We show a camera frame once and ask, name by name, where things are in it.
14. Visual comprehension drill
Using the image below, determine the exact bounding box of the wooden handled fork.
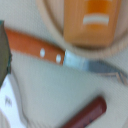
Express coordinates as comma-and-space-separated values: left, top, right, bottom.
6, 28, 128, 85

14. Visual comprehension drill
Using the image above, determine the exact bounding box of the orange toy bread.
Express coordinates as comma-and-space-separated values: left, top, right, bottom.
64, 0, 122, 48

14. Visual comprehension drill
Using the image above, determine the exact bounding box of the grey teal gripper finger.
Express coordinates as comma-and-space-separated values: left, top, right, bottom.
0, 20, 12, 87

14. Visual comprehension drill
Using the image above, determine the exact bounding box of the brown toy sausage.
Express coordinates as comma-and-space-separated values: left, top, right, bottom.
61, 96, 107, 128

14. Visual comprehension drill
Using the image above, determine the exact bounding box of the round beige plate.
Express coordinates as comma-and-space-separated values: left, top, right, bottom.
36, 0, 128, 59

